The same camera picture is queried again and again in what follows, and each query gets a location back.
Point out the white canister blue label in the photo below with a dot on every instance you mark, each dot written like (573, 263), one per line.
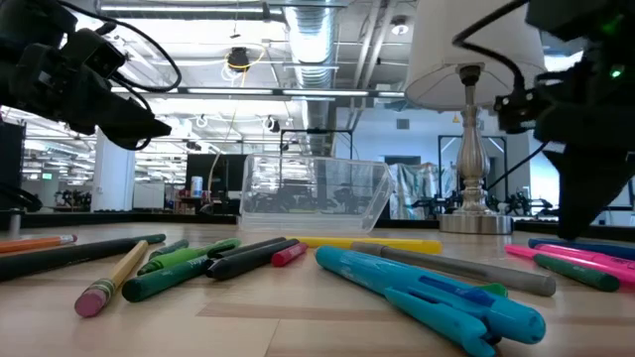
(197, 187)

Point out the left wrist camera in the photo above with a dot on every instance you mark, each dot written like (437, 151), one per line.
(94, 52)

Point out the yellow highlighter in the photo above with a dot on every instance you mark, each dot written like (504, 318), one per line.
(397, 245)

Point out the short red marker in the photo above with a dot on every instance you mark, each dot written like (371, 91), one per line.
(289, 255)

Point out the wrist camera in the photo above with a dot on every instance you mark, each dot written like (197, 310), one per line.
(516, 111)
(94, 52)

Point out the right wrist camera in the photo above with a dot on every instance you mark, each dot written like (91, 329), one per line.
(516, 111)

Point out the translucent plastic sheet cover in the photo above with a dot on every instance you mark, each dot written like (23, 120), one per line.
(417, 183)

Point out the dark green pen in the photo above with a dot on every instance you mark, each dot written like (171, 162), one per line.
(171, 248)

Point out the white shade table lamp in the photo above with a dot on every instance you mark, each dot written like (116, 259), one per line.
(471, 39)

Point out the pink and green pens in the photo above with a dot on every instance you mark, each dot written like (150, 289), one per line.
(521, 253)

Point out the black monitor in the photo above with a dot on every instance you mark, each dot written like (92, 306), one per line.
(215, 173)

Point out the white column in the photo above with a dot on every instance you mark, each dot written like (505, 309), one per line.
(113, 178)

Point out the dark green marker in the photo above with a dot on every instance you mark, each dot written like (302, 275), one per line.
(159, 282)

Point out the black frame stand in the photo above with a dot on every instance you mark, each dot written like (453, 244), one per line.
(496, 137)

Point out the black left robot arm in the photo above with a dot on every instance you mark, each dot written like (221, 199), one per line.
(25, 20)

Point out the pink highlighter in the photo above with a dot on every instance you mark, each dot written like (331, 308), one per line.
(595, 258)

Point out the gray marker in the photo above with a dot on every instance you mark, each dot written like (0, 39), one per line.
(471, 270)

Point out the silver metal post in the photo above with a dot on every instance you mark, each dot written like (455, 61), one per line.
(15, 223)

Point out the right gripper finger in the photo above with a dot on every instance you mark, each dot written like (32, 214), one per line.
(585, 188)

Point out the clear plastic supply box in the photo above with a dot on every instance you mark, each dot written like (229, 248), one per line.
(307, 188)

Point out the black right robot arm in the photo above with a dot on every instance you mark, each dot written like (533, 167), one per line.
(585, 20)

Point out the yellow pencil pink eraser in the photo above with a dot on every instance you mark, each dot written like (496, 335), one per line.
(116, 275)

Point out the blue pen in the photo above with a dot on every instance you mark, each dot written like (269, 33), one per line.
(585, 246)

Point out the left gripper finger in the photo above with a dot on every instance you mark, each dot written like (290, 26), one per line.
(134, 126)

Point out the teal highlighter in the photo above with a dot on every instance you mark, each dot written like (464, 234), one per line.
(377, 275)

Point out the long ceiling light bar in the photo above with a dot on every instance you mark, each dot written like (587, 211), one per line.
(228, 91)

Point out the background black robot rig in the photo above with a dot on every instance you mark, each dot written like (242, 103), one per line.
(521, 203)

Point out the black aluminium table frame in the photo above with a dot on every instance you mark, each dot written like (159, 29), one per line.
(124, 218)

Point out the black pencil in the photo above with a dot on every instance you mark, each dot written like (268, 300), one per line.
(74, 255)

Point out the black ceiling camera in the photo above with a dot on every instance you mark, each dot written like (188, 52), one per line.
(238, 58)

